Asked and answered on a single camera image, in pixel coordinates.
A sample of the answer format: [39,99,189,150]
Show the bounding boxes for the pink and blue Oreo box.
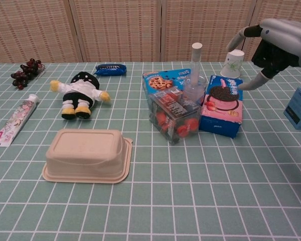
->
[198,74,244,139]

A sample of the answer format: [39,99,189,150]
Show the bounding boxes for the green checked tablecloth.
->
[0,60,301,241]

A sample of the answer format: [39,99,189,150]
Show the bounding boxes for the white paper cup green print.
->
[220,49,245,78]

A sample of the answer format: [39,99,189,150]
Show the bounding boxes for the small clear plastic cup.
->
[182,74,207,105]

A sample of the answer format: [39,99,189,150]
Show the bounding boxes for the black and white plush doll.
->
[49,71,111,120]

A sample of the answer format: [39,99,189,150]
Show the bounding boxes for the floral toothpaste tube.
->
[0,94,40,148]

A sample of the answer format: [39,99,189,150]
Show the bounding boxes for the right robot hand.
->
[226,18,301,91]

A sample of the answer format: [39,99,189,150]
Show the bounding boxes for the dark red grape bunch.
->
[10,58,46,90]

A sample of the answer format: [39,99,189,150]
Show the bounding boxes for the clear plastic snack box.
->
[148,87,202,146]

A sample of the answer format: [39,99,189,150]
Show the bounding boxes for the woven folding screen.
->
[0,0,301,63]

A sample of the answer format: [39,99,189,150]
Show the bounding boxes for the blue Oreo packet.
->
[93,63,127,77]

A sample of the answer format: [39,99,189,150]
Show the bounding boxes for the beige lidded food container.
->
[42,128,133,184]

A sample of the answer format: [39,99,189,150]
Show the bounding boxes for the clear tube with white cap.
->
[190,42,203,88]

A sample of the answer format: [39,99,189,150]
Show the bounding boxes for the small blue cardboard box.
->
[283,86,301,131]

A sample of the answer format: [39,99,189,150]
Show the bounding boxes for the blue chocolate chip cookie box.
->
[142,68,196,118]

